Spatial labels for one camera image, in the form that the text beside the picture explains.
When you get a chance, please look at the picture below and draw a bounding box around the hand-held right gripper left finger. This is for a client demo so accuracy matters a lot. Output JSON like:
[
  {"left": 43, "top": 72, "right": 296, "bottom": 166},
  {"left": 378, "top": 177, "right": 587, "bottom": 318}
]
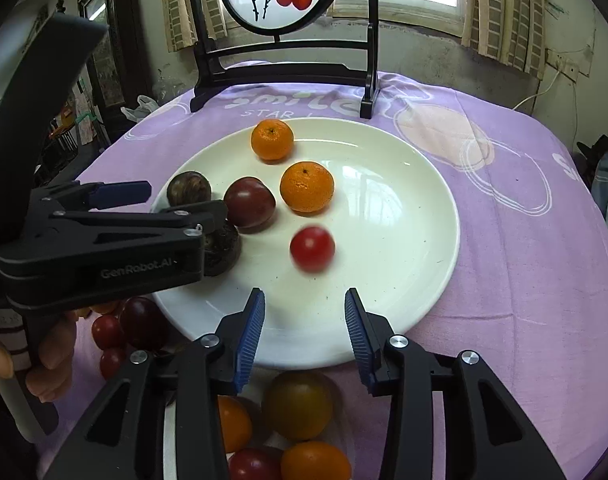
[{"left": 43, "top": 287, "right": 266, "bottom": 480}]

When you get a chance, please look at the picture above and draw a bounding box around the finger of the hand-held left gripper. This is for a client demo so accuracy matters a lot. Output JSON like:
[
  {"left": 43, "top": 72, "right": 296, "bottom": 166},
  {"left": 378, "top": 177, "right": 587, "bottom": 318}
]
[
  {"left": 34, "top": 180, "right": 153, "bottom": 212},
  {"left": 48, "top": 199, "right": 230, "bottom": 257}
]

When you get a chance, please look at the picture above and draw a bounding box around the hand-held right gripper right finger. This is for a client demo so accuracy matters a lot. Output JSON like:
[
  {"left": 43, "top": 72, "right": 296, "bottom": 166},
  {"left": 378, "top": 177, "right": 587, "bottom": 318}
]
[{"left": 344, "top": 287, "right": 567, "bottom": 480}]

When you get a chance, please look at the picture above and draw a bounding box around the red cherry tomato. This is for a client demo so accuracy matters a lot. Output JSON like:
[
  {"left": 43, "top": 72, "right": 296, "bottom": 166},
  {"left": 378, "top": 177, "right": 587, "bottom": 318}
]
[
  {"left": 289, "top": 226, "right": 336, "bottom": 274},
  {"left": 91, "top": 314, "right": 126, "bottom": 350},
  {"left": 100, "top": 347, "right": 130, "bottom": 380},
  {"left": 228, "top": 447, "right": 284, "bottom": 480}
]

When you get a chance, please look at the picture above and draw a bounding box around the orange tomato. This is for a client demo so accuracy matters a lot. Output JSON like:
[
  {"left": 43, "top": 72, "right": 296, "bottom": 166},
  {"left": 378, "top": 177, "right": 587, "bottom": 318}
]
[
  {"left": 217, "top": 395, "right": 254, "bottom": 454},
  {"left": 281, "top": 440, "right": 353, "bottom": 480}
]

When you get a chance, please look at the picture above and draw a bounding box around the white round plate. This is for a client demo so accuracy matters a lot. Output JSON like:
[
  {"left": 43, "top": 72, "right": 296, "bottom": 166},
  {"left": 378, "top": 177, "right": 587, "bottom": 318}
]
[{"left": 150, "top": 117, "right": 460, "bottom": 370}]

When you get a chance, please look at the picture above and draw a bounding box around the brown water chestnut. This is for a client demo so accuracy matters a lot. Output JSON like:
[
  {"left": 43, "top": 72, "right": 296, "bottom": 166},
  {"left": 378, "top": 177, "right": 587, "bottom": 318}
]
[
  {"left": 166, "top": 171, "right": 213, "bottom": 207},
  {"left": 203, "top": 220, "right": 243, "bottom": 277}
]

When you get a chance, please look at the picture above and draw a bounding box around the person's left hand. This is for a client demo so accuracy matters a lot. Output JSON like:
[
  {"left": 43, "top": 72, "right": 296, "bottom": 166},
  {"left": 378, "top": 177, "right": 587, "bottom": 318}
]
[{"left": 0, "top": 310, "right": 79, "bottom": 403}]

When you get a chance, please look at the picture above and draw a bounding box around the green brown tomato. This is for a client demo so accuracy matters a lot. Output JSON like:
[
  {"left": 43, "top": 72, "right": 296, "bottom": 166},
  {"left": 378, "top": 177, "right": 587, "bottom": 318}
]
[{"left": 262, "top": 370, "right": 335, "bottom": 442}]

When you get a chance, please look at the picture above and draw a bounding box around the cluttered bookshelf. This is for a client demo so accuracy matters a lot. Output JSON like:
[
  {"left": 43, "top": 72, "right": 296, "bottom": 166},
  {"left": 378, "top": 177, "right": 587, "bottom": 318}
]
[{"left": 36, "top": 75, "right": 110, "bottom": 166}]

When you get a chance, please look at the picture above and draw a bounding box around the white plastic bag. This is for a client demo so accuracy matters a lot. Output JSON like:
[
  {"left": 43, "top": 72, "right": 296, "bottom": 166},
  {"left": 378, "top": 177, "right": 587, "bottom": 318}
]
[{"left": 121, "top": 95, "right": 160, "bottom": 123}]

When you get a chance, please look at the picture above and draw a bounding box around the dark red tomato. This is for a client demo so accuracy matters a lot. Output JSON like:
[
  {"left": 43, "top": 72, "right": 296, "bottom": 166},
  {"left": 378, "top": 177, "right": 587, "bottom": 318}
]
[{"left": 223, "top": 176, "right": 277, "bottom": 230}]

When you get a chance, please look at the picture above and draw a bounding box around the dark wooden cabinet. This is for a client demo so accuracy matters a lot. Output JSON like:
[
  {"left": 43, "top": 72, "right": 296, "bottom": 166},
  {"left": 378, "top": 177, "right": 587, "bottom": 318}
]
[{"left": 76, "top": 0, "right": 155, "bottom": 131}]

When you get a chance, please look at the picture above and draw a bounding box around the purple printed tablecloth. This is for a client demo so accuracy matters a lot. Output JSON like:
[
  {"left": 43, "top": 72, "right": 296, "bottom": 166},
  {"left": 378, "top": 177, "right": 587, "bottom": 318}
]
[{"left": 34, "top": 60, "right": 608, "bottom": 480}]

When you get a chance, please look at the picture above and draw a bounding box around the beige checked curtain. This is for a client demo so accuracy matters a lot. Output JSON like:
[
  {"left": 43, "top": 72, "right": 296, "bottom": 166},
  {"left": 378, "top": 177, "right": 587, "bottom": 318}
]
[
  {"left": 461, "top": 0, "right": 550, "bottom": 78},
  {"left": 159, "top": 0, "right": 232, "bottom": 53}
]

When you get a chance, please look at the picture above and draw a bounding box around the black stand with painted screen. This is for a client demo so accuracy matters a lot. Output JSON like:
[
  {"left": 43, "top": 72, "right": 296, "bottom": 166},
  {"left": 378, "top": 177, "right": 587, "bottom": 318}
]
[{"left": 184, "top": 0, "right": 385, "bottom": 120}]

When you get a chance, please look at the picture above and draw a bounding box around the white cable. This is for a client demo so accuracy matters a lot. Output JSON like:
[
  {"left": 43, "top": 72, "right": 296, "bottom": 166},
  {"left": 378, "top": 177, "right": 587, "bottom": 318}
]
[{"left": 511, "top": 65, "right": 562, "bottom": 113}]

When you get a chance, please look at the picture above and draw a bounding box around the white wall socket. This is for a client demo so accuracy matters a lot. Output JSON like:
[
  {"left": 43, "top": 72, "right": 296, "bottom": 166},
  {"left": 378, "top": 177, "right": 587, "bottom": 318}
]
[{"left": 546, "top": 49, "right": 592, "bottom": 78}]

